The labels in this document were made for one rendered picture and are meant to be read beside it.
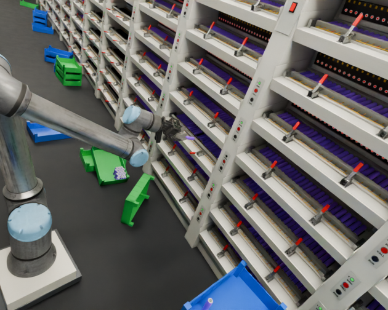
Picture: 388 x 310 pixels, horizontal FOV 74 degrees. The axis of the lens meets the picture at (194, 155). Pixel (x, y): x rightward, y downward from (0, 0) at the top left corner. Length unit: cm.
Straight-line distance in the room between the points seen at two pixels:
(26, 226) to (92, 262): 48
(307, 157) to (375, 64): 36
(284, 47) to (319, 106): 27
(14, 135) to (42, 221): 35
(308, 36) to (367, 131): 39
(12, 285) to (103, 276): 39
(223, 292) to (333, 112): 73
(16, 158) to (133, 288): 83
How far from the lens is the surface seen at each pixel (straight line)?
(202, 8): 168
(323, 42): 105
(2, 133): 114
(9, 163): 122
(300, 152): 107
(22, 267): 136
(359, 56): 99
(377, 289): 107
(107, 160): 206
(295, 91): 107
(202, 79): 149
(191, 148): 155
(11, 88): 94
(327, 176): 102
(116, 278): 152
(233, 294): 105
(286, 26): 114
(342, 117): 99
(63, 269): 140
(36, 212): 126
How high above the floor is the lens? 131
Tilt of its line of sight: 31 degrees down
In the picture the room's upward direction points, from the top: 20 degrees clockwise
